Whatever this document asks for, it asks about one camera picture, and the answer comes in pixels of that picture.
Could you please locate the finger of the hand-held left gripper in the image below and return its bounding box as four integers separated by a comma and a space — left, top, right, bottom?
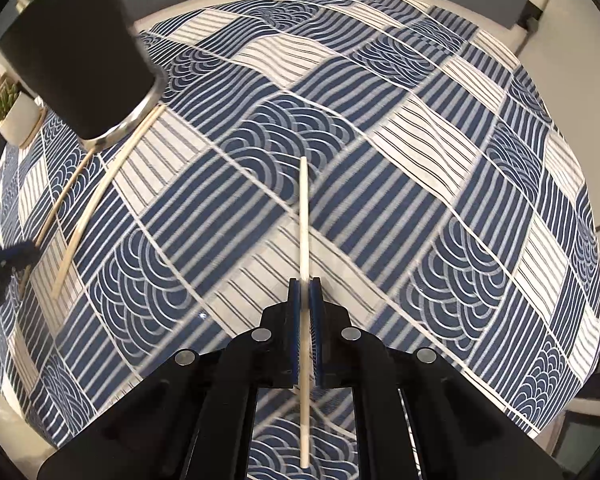
0, 241, 39, 322

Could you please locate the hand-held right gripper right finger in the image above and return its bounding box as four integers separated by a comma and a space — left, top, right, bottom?
307, 277, 563, 480

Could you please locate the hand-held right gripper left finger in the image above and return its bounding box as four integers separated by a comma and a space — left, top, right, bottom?
37, 278, 302, 480

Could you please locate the wooden chopstick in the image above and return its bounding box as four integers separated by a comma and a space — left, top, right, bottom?
19, 151, 94, 302
51, 105, 167, 300
298, 156, 312, 469

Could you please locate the black metal utensil cup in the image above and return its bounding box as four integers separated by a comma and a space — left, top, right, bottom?
0, 0, 167, 150

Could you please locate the blue white patterned tablecloth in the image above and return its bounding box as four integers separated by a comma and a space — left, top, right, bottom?
0, 0, 600, 480

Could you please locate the potted cactus in white pot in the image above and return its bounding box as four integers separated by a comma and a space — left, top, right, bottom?
0, 80, 42, 144

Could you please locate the black binder clip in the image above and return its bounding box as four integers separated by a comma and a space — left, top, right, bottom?
521, 0, 547, 32

